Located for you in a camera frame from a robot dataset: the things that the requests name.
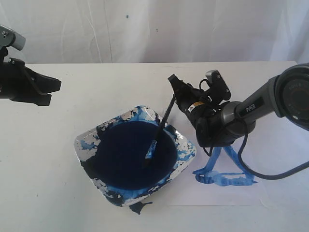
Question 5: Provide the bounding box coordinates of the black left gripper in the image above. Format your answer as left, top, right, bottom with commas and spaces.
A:
0, 58, 61, 106

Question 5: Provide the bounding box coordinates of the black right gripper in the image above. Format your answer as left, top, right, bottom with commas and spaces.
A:
168, 74, 220, 126

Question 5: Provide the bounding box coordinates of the black paintbrush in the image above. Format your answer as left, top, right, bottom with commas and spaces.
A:
142, 95, 176, 168

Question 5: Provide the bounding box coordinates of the white square paint-stained dish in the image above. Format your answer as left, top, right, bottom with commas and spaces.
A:
74, 106, 197, 207

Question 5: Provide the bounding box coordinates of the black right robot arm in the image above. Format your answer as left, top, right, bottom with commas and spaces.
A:
168, 63, 309, 147

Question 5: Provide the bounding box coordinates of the white backdrop cloth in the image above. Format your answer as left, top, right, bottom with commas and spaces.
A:
0, 0, 309, 63

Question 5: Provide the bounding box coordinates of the white paper sheet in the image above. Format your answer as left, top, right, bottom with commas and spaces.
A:
159, 113, 275, 208

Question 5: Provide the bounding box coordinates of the blue paint spill puddle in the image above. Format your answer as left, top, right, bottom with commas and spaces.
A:
129, 202, 153, 215

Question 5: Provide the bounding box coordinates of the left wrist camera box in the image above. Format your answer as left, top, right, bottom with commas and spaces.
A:
0, 25, 26, 51

